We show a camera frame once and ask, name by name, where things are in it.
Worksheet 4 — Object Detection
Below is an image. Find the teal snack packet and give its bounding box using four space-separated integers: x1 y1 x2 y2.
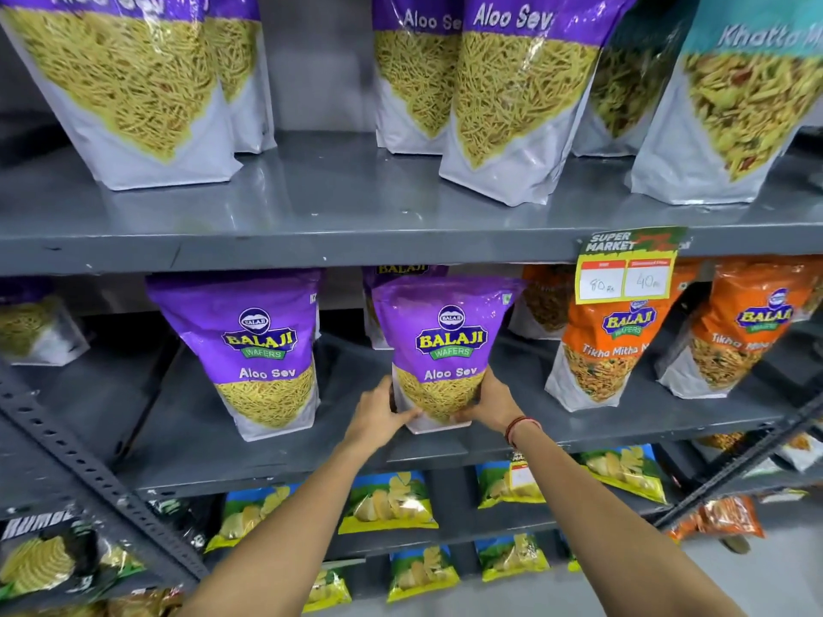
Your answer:
625 0 823 206
571 0 702 158

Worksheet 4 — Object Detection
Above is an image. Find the person's right forearm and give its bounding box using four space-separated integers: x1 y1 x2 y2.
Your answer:
511 420 750 617

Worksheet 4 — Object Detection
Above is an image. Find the black chip packet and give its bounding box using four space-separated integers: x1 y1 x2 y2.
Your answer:
151 497 219 547
0 507 145 601

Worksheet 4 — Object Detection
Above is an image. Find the grey metal shelf rack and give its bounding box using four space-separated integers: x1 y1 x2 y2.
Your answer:
0 0 823 617

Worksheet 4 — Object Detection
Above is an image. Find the small orange snack packet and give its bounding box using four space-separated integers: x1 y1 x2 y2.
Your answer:
669 496 766 542

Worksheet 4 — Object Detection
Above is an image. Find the white yellow snack packet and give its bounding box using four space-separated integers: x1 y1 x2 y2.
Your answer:
775 433 823 473

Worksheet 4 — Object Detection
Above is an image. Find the person's left forearm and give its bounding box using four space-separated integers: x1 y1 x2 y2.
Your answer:
174 437 387 617

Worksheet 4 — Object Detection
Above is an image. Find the person's right hand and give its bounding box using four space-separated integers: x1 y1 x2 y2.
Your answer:
452 366 526 437

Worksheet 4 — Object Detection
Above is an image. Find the person's left hand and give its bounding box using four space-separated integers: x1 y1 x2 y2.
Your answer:
342 376 423 453

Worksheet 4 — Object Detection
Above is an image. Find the red thread bracelet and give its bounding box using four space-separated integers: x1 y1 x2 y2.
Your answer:
505 416 544 447

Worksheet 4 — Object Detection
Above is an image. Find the yellow shelf price tag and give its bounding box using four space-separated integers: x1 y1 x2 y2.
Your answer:
574 228 689 306

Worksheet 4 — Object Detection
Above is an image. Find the purple snack packet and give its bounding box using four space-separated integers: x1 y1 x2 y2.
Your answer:
361 266 451 350
372 276 525 436
439 0 644 207
0 279 91 367
147 271 322 443
204 0 279 155
0 0 244 192
372 0 464 156

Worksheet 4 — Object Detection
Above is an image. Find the grey slotted metal rack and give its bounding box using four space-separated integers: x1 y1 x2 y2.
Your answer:
652 392 823 530

